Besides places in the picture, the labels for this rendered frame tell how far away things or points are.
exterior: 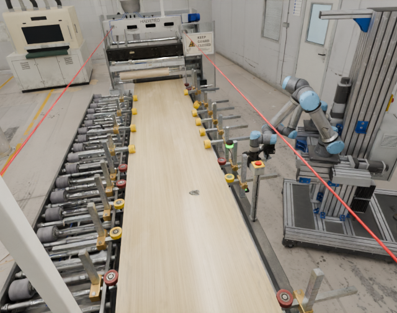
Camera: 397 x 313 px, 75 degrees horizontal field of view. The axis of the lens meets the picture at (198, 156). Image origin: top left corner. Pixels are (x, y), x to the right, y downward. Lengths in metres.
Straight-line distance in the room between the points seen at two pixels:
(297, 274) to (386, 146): 1.32
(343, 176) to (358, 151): 0.36
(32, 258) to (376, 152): 2.35
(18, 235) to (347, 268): 2.64
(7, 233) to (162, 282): 0.98
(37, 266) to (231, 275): 1.02
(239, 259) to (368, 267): 1.63
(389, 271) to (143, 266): 2.23
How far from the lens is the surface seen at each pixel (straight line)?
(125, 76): 4.55
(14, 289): 1.94
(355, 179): 2.29
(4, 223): 0.73
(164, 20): 4.67
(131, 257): 1.69
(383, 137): 2.45
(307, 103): 1.87
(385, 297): 2.88
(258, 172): 1.75
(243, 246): 1.67
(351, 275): 2.88
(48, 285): 0.89
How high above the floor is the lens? 2.23
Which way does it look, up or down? 34 degrees down
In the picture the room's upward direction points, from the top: 4 degrees counter-clockwise
